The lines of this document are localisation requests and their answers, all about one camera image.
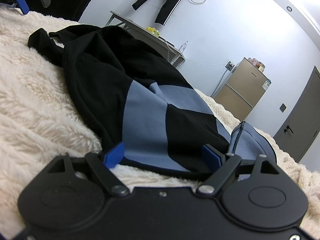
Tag black and blue garment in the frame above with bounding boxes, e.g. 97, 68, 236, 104
27, 24, 277, 181

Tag grey folding table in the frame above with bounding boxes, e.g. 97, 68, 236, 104
105, 11, 185, 68

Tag gold mini fridge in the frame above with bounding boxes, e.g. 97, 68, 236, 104
214, 58, 271, 121

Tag cream fluffy blanket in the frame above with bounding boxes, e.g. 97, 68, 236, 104
1, 6, 319, 239

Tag grey door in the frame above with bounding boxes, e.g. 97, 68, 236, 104
273, 67, 320, 162

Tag items on fridge top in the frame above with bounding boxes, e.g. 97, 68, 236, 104
248, 57, 265, 73

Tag clear plastic bottle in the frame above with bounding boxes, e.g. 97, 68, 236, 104
179, 40, 189, 53

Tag yellow box on table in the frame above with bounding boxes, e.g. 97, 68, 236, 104
146, 26, 159, 37

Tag wall power socket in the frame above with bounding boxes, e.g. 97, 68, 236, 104
225, 61, 235, 71

